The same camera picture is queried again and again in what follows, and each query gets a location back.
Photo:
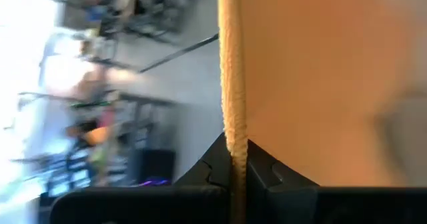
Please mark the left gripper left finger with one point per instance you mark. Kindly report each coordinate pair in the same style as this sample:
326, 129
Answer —
166, 204

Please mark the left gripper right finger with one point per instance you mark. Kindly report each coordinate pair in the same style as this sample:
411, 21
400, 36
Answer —
300, 204

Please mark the orange microfiber towel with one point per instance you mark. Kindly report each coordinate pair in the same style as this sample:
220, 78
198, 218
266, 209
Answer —
317, 67

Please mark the black floor box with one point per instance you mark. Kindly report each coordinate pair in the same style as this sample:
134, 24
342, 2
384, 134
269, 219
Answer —
155, 165

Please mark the cluttered workbench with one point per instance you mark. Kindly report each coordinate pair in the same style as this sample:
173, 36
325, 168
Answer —
100, 140
143, 10

